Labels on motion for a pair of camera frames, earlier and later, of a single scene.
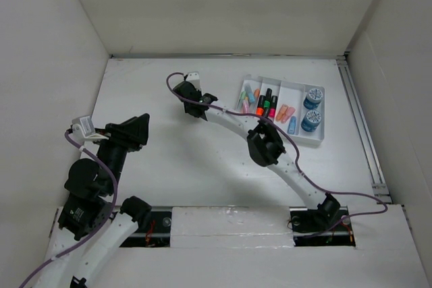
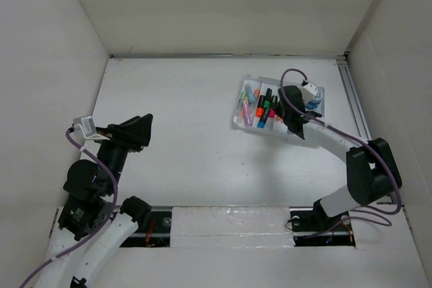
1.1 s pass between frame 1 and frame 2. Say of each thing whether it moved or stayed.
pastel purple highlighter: stayed
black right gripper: moved
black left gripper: stayed
